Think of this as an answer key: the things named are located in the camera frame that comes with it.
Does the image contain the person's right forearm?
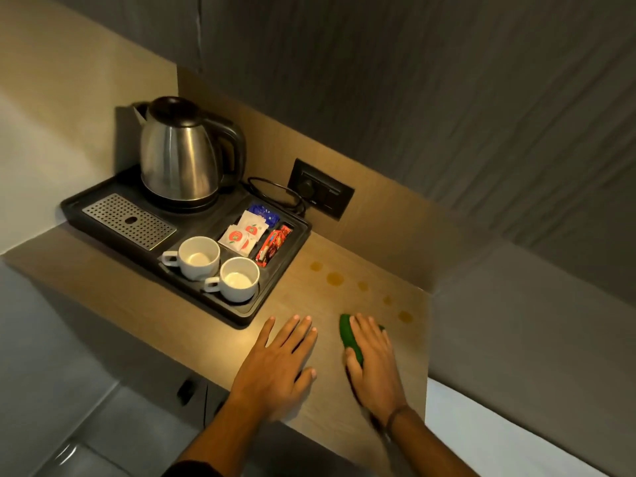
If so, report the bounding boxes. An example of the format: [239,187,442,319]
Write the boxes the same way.
[385,405,480,477]

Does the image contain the person's black left sleeve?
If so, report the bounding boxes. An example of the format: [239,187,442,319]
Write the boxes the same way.
[161,460,225,477]

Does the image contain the small black cabinet handle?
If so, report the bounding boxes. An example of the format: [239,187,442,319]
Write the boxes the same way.
[176,376,197,407]

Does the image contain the perforated metal drip grate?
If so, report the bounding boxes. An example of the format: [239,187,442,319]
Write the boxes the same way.
[81,193,178,252]

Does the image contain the red stick sachets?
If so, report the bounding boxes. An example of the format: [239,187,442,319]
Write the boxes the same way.
[254,223,294,268]

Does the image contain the black power cable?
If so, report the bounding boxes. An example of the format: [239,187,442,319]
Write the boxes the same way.
[246,177,309,218]

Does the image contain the black wall socket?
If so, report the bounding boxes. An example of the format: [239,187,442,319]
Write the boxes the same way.
[287,158,356,221]

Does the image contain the white ceramic cup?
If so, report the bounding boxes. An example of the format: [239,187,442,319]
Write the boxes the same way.
[161,236,221,282]
[203,256,261,304]

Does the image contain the white sachet with red print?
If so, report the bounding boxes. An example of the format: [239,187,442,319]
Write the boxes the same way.
[237,209,270,239]
[217,224,257,258]

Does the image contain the person's left hand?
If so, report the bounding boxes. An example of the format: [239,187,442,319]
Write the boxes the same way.
[229,314,319,423]

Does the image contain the person's right hand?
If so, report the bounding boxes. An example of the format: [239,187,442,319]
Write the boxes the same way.
[344,312,410,427]

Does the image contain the black hospitality tray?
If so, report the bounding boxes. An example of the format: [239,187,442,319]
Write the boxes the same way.
[59,166,313,329]

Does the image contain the green scrub pad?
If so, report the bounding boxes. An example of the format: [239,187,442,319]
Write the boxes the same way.
[339,313,386,368]

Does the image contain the thin wrist band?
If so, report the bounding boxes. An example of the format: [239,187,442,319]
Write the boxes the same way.
[383,404,413,436]

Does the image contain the smooth grey side panel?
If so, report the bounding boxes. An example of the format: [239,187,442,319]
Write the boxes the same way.
[428,238,636,477]

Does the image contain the grey base cabinet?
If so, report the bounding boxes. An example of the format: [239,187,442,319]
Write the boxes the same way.
[113,335,371,477]

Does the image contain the steel electric kettle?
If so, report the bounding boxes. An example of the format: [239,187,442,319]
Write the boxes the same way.
[131,95,248,211]

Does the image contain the blue sachet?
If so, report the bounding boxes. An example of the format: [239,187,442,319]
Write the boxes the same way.
[246,203,282,229]

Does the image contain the grey wood-grain cabinet door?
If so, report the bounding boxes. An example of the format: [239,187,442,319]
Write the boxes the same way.
[198,0,636,309]
[44,0,202,74]

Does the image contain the person's left forearm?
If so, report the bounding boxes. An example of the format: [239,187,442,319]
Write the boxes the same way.
[176,394,279,477]

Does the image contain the white bed sheet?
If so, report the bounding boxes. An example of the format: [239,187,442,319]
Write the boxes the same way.
[425,377,613,477]

